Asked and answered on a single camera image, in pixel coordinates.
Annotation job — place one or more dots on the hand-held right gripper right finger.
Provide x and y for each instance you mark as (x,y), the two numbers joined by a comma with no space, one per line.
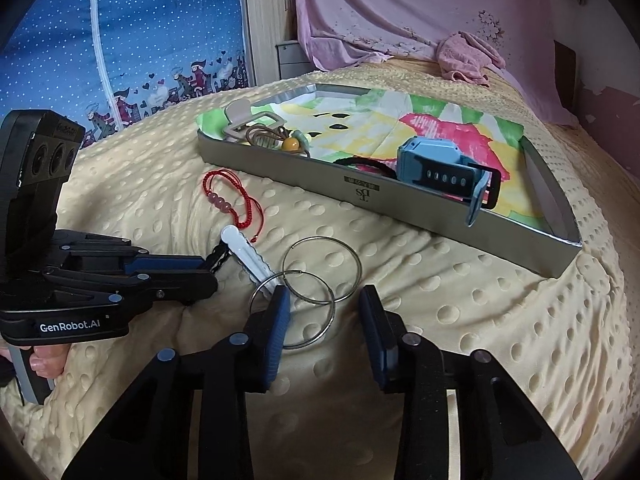
(372,330)

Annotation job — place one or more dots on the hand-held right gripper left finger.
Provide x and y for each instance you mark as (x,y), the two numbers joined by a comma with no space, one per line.
(277,330)

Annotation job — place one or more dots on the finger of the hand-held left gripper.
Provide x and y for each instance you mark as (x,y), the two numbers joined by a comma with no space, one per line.
(170,290)
(165,263)

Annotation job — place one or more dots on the large silver hoop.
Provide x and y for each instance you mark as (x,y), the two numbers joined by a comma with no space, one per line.
(357,265)
(330,305)

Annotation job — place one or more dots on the white hair clip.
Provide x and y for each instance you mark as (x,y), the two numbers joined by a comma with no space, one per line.
(245,250)

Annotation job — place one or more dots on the cardboard box with colourful lining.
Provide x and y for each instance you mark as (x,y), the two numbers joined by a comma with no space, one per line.
(400,200)

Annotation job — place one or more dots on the beige hair claw clip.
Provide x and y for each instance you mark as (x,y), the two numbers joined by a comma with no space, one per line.
(239,110)

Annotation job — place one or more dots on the blue smartwatch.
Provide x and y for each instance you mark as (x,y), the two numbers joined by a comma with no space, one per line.
(430,160)

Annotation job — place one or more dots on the person's left hand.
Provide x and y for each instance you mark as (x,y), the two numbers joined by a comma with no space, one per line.
(47,362)

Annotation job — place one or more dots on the grey drawer unit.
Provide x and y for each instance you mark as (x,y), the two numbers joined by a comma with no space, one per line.
(292,60)

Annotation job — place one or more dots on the blue dotted fabric wardrobe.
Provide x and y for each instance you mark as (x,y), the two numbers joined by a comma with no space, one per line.
(165,20)

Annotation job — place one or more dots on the wooden cabinet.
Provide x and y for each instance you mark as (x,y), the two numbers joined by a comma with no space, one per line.
(265,20)

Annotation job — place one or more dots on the pink towel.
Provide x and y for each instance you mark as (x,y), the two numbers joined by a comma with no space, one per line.
(465,57)

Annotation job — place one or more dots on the dark wooden board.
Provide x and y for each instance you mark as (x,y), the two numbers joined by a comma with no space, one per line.
(565,75)

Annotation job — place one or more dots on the pink bed sheet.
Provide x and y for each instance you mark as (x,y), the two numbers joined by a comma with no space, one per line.
(390,5)

